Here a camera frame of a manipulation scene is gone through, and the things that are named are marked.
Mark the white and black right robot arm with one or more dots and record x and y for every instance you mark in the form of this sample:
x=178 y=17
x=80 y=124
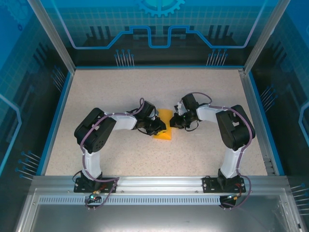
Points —
x=236 y=130

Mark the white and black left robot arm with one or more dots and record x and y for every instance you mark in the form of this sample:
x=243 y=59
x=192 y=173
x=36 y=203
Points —
x=94 y=130

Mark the grey metal sheet platform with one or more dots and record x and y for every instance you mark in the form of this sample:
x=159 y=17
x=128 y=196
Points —
x=157 y=220

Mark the aluminium mounting rail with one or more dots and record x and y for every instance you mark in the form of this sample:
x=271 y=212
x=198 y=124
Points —
x=157 y=184

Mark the aluminium side rail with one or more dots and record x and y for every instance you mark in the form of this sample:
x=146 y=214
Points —
x=251 y=96

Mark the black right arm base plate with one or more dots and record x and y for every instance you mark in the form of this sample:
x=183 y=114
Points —
x=208 y=186

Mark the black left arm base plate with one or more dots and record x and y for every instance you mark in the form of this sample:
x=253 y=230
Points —
x=79 y=188

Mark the aluminium frame post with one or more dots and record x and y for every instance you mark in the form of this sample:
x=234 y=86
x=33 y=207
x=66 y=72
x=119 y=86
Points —
x=260 y=36
x=53 y=36

